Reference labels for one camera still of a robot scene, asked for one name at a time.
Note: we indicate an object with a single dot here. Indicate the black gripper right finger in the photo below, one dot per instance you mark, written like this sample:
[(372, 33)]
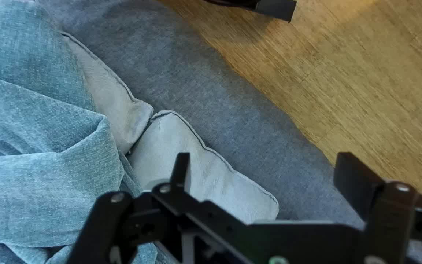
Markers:
[(391, 211)]

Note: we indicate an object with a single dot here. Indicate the blue-grey fleece blanket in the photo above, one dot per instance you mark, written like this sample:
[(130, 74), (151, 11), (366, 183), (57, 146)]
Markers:
[(57, 151)]

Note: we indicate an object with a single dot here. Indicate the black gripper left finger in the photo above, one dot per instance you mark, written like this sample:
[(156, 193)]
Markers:
[(118, 222)]

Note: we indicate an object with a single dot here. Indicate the dark grey bed cover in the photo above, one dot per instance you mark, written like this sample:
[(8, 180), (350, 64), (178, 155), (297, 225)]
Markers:
[(277, 98)]

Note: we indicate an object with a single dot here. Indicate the black object on floor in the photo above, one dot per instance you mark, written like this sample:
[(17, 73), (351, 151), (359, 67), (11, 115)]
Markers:
[(279, 8)]

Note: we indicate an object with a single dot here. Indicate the light grey seat cushion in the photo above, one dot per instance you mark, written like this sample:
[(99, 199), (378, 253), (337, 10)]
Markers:
[(211, 177), (127, 115)]

